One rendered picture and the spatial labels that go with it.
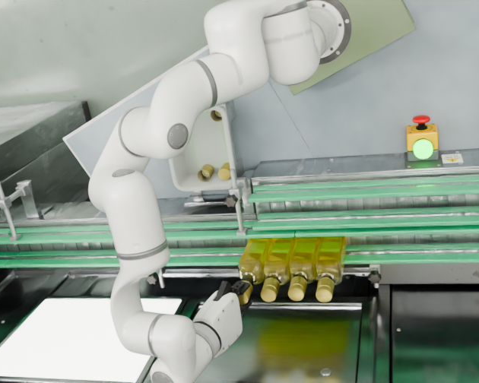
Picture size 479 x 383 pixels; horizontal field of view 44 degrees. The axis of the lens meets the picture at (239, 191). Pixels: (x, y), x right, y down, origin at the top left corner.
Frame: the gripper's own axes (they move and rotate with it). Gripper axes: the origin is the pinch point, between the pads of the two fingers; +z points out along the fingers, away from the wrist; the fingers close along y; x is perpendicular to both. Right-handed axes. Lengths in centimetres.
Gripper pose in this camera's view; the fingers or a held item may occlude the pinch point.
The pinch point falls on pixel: (241, 296)
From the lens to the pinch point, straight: 127.3
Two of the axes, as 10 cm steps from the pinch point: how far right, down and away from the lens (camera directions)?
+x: -8.7, -0.8, 4.8
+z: 4.7, -3.9, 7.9
